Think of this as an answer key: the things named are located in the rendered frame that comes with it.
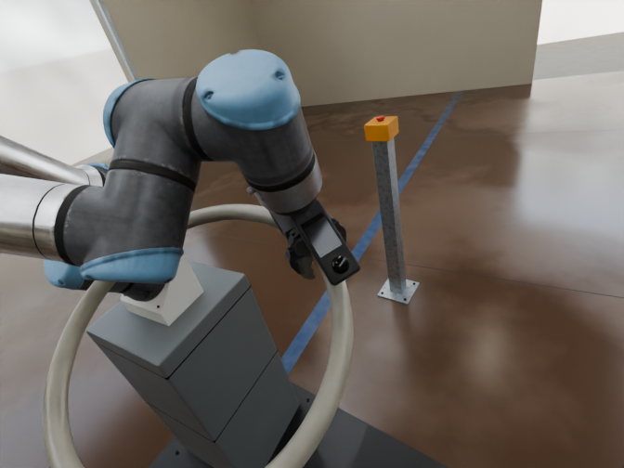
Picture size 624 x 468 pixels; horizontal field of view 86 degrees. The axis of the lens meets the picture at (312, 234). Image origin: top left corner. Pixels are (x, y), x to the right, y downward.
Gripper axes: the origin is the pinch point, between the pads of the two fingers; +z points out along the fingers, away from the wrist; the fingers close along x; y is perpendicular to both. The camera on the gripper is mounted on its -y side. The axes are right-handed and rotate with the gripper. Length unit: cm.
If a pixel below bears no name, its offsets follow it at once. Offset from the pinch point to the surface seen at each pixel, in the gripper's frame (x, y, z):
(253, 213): 5.6, 13.8, -7.4
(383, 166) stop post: -62, 70, 71
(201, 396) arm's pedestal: 50, 16, 55
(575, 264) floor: -141, -4, 154
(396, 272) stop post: -50, 46, 134
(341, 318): 3.4, -12.1, -7.7
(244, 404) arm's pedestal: 45, 14, 79
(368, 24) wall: -336, 481, 238
